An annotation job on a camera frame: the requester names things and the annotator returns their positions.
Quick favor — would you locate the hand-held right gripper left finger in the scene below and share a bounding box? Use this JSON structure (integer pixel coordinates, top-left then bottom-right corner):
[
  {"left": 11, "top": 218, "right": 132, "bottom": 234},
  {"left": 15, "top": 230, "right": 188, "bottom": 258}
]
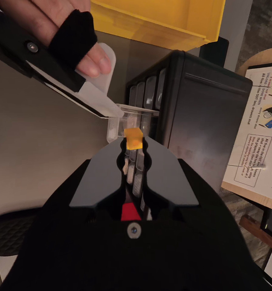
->
[{"left": 69, "top": 139, "right": 127, "bottom": 208}]

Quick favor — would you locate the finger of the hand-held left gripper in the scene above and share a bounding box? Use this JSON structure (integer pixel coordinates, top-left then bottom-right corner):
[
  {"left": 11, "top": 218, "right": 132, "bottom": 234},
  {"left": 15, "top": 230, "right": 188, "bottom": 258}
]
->
[
  {"left": 26, "top": 61, "right": 126, "bottom": 120},
  {"left": 76, "top": 42, "right": 117, "bottom": 106}
]

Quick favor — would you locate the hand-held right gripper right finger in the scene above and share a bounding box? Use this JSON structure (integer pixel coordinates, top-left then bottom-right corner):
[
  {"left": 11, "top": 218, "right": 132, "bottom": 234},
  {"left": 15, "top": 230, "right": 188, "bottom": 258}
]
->
[{"left": 143, "top": 137, "right": 200, "bottom": 207}]

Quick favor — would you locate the clear plastic drawer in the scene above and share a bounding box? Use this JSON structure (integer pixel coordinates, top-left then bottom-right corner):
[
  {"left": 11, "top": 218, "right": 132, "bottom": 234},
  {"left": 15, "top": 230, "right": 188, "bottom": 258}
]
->
[{"left": 107, "top": 104, "right": 160, "bottom": 146}]

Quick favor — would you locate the red plastic bin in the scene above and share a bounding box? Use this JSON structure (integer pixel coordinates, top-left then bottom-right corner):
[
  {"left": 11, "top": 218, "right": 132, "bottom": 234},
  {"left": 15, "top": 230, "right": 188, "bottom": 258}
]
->
[{"left": 121, "top": 202, "right": 142, "bottom": 221}]

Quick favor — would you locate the orange cube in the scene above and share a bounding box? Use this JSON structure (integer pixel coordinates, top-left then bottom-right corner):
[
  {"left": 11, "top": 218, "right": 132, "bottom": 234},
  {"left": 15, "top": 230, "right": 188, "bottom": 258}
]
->
[{"left": 123, "top": 127, "right": 144, "bottom": 150}]

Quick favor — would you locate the black drawer cabinet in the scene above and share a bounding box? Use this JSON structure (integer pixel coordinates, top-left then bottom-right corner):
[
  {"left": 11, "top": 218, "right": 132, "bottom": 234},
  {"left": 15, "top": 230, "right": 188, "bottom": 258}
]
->
[{"left": 126, "top": 50, "right": 254, "bottom": 214}]

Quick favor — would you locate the yellow plastic bin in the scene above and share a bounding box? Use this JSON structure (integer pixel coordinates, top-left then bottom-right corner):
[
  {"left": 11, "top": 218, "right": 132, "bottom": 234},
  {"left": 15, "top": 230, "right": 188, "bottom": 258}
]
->
[{"left": 90, "top": 0, "right": 226, "bottom": 51}]

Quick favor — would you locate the person's left hand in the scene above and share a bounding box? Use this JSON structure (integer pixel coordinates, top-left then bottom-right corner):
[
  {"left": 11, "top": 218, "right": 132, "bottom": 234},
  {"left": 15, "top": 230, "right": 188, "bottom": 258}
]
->
[{"left": 0, "top": 0, "right": 114, "bottom": 78}]

